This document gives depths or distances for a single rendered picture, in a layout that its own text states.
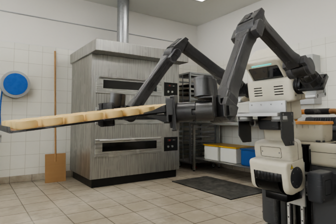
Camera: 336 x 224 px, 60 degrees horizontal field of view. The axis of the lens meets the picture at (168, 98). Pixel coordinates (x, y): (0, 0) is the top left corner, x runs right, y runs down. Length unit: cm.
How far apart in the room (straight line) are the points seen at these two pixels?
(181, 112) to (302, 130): 114
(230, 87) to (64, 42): 446
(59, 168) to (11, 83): 143
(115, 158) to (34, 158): 135
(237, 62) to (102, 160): 343
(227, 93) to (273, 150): 75
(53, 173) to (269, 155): 371
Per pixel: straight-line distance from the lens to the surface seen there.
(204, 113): 82
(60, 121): 78
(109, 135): 423
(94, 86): 416
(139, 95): 138
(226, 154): 491
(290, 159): 156
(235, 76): 95
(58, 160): 481
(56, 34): 521
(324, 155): 175
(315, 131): 182
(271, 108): 156
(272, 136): 162
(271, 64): 154
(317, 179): 161
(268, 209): 201
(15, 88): 480
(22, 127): 77
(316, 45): 480
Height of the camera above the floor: 94
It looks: 4 degrees up
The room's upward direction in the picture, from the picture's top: straight up
